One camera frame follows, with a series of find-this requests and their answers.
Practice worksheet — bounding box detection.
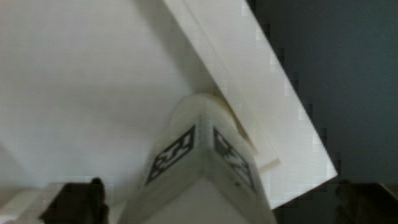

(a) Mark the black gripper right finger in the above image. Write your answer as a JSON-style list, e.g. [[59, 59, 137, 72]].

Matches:
[[334, 180, 398, 224]]

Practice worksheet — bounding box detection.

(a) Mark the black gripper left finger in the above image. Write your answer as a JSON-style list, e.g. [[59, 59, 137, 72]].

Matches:
[[39, 178, 110, 224]]

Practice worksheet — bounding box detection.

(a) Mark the white square tabletop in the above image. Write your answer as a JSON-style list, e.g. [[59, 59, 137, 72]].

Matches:
[[0, 0, 336, 224]]

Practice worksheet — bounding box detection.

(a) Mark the white leg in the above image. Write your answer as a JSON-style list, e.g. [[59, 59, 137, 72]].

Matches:
[[123, 93, 277, 224]]

